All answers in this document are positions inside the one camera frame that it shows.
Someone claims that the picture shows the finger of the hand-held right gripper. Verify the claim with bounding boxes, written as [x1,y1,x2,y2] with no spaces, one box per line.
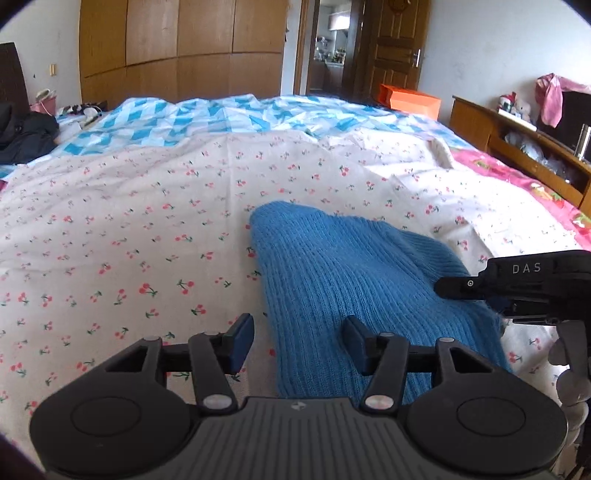
[434,272,488,300]

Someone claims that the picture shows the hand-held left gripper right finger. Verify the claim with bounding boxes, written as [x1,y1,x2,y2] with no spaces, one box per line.
[342,316,495,414]

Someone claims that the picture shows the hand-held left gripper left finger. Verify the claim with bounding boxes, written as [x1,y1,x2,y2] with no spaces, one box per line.
[105,313,256,413]

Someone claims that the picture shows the blue knit sweater yellow stripes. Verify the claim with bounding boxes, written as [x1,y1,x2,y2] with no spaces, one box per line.
[249,200,513,407]

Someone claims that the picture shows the dark clothes pile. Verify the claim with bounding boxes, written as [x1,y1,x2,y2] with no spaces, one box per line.
[0,102,61,164]

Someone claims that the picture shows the person's right hand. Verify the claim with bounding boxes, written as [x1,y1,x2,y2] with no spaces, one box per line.
[549,323,591,444]

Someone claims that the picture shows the pink printed bed sheet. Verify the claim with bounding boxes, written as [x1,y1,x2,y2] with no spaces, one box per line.
[450,148,591,252]

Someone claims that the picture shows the crumpled plastic bag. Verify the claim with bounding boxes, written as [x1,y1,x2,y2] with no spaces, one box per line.
[505,131,578,183]

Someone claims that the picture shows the metal thermos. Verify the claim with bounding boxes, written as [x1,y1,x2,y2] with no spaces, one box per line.
[575,124,591,160]

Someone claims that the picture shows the wooden cabinet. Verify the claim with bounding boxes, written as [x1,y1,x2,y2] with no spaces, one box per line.
[450,95,591,217]

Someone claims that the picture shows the cherry print sheet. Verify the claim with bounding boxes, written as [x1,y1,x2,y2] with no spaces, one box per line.
[0,127,591,462]

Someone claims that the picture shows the black television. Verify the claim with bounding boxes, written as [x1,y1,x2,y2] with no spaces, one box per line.
[538,90,591,162]

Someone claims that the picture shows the pink garment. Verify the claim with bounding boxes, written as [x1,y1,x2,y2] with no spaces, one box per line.
[536,73,591,127]

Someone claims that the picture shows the orange box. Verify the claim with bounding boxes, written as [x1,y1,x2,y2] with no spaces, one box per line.
[379,84,441,121]

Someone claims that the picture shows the blue white checkered quilt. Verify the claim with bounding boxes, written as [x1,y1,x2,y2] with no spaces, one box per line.
[46,95,476,160]

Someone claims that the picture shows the brown wooden door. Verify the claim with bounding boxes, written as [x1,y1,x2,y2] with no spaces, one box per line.
[358,0,430,100]

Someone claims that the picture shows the black white small cloth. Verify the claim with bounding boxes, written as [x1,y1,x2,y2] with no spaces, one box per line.
[58,104,102,117]

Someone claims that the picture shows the wooden wardrobe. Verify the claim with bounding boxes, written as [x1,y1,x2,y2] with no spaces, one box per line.
[78,0,289,112]

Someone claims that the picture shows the pink bag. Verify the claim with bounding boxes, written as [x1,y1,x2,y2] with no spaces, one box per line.
[30,89,58,114]

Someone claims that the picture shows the dark wooden headboard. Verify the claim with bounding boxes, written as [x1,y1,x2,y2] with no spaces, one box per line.
[0,42,29,108]

